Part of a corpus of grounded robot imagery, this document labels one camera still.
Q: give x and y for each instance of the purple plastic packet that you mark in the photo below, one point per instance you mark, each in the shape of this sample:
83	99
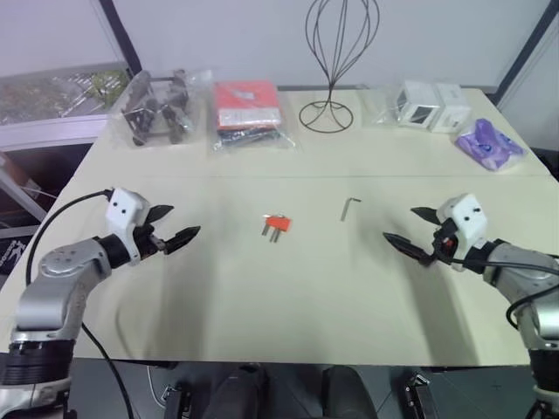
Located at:
487	146

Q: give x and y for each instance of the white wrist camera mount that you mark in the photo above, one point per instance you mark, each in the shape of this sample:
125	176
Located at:
469	218
124	207

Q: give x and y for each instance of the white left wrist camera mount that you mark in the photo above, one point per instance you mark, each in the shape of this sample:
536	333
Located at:
124	207

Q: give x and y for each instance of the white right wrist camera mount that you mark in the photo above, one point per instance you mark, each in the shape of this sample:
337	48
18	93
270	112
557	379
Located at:
469	218

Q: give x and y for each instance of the bag of black metal parts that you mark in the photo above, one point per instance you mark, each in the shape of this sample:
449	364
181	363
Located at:
153	109

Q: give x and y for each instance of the clear bag of white boxes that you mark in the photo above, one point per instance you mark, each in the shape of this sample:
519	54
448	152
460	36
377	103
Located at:
380	109

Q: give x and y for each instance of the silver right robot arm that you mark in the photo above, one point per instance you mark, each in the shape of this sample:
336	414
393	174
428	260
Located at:
519	266

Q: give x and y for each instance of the bag with red package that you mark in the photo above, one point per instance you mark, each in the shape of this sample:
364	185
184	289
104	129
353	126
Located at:
246	105

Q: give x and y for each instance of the black bag with white print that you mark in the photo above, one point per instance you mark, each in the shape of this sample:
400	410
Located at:
11	255

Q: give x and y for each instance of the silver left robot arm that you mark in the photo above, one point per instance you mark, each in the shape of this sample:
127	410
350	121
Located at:
52	279

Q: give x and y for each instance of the metal allen key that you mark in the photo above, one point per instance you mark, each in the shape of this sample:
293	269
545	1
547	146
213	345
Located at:
346	209

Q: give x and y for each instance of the plain white box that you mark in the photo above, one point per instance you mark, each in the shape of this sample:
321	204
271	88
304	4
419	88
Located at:
454	109

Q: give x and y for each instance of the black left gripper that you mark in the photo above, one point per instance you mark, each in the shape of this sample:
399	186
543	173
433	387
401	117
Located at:
148	244

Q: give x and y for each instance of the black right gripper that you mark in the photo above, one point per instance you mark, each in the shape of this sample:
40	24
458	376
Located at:
446	244

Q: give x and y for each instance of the small red orange part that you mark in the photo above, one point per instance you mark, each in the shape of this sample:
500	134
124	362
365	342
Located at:
279	223

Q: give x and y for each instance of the black metal bracket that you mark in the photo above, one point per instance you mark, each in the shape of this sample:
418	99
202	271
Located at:
419	397
174	401

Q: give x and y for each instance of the white box with dark window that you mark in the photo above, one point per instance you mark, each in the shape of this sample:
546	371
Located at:
417	107

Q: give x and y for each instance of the dark window frame post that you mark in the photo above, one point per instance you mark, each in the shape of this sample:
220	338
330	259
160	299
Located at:
124	35
528	48

